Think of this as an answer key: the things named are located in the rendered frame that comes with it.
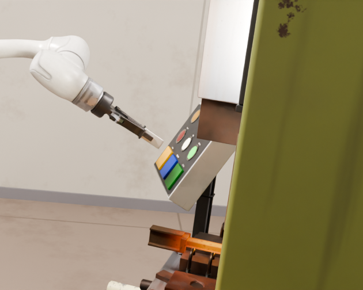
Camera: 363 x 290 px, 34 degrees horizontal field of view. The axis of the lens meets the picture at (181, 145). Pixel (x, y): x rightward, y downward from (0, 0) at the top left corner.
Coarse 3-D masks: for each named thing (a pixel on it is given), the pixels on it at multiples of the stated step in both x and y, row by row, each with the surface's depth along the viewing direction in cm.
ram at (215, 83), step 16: (224, 0) 112; (240, 0) 111; (208, 16) 113; (224, 16) 113; (240, 16) 112; (208, 32) 114; (224, 32) 113; (240, 32) 112; (208, 48) 115; (224, 48) 114; (240, 48) 113; (208, 64) 115; (224, 64) 115; (240, 64) 114; (208, 80) 116; (224, 80) 115; (240, 80) 114; (208, 96) 117; (224, 96) 116
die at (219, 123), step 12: (204, 108) 123; (216, 108) 122; (228, 108) 121; (204, 120) 123; (216, 120) 123; (228, 120) 122; (240, 120) 121; (204, 132) 124; (216, 132) 123; (228, 132) 122
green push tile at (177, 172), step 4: (176, 168) 184; (180, 168) 181; (172, 172) 185; (176, 172) 182; (180, 172) 179; (168, 176) 186; (172, 176) 183; (176, 176) 180; (168, 180) 184; (172, 180) 181; (176, 180) 180; (168, 184) 182; (172, 184) 180; (168, 188) 180
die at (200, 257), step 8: (200, 232) 150; (208, 240) 143; (216, 240) 144; (200, 248) 136; (184, 256) 133; (192, 256) 133; (200, 256) 134; (208, 256) 134; (216, 256) 134; (184, 264) 132; (192, 264) 131; (200, 264) 131; (216, 264) 131; (192, 272) 131; (200, 272) 131; (216, 272) 130
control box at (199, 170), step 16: (192, 112) 206; (192, 128) 196; (176, 144) 200; (192, 144) 186; (208, 144) 175; (224, 144) 176; (192, 160) 178; (208, 160) 176; (224, 160) 177; (160, 176) 195; (192, 176) 177; (208, 176) 178; (176, 192) 177; (192, 192) 178
